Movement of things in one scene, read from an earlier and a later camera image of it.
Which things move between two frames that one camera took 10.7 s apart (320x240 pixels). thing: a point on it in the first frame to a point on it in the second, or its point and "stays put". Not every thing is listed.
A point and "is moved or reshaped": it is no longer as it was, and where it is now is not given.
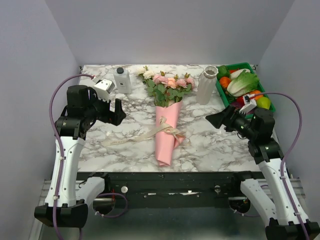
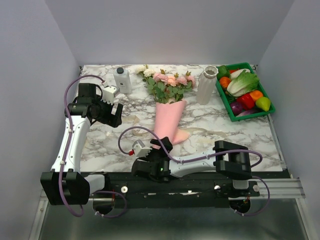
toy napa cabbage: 243,82 stays put
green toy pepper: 223,71 stays put
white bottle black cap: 122,80 stays put
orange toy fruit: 256,96 stays put
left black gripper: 116,117 stays put
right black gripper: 227,117 to 161,150
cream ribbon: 164,128 to 133,119
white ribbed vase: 206,84 stays put
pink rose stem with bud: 186,85 is moved or reshaped
